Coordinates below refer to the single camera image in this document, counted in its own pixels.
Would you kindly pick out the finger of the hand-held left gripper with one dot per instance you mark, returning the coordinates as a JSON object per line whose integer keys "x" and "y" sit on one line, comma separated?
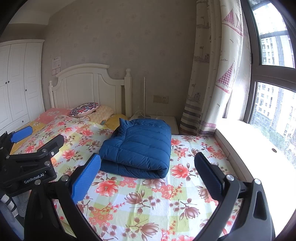
{"x": 22, "y": 134}
{"x": 52, "y": 143}

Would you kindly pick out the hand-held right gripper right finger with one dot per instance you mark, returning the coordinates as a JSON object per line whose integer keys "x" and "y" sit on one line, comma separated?
{"x": 208, "y": 178}

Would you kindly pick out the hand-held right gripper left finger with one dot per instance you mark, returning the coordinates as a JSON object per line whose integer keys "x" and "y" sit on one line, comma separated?
{"x": 85, "y": 178}

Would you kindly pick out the blue quilted jacket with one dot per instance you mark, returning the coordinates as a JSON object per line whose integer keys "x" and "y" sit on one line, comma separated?
{"x": 138, "y": 148}

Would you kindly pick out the pink floral pillow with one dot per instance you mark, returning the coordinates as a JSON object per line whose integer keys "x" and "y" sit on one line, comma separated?
{"x": 53, "y": 114}

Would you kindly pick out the mandala patterned cushion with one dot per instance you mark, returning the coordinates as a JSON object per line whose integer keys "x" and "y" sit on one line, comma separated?
{"x": 84, "y": 109}

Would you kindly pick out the white wardrobe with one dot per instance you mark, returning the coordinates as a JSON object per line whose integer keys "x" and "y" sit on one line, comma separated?
{"x": 16, "y": 81}

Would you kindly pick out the window sill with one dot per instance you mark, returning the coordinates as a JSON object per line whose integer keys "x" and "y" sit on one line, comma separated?
{"x": 249, "y": 143}

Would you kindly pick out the pale patterned pillow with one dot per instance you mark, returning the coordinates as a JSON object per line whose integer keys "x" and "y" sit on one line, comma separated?
{"x": 103, "y": 113}

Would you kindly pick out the floral quilt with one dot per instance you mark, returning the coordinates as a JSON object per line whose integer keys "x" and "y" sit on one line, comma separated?
{"x": 150, "y": 204}

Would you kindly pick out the white nightstand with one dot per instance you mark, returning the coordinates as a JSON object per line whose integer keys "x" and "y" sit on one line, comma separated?
{"x": 172, "y": 122}

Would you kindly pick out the white bed headboard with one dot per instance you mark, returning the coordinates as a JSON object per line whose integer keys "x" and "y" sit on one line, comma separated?
{"x": 87, "y": 88}

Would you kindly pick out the yellow bed sheet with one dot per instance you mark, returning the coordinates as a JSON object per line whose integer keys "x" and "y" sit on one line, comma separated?
{"x": 115, "y": 119}

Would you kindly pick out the dark framed window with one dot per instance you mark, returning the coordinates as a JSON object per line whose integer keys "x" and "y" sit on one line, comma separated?
{"x": 272, "y": 104}

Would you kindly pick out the sailboat print curtain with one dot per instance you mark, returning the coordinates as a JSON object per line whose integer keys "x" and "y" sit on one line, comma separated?
{"x": 212, "y": 69}

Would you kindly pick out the paper wall notice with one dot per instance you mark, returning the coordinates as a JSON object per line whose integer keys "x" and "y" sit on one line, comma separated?
{"x": 56, "y": 66}

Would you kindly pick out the wall socket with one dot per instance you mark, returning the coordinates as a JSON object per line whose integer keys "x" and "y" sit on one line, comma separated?
{"x": 160, "y": 99}

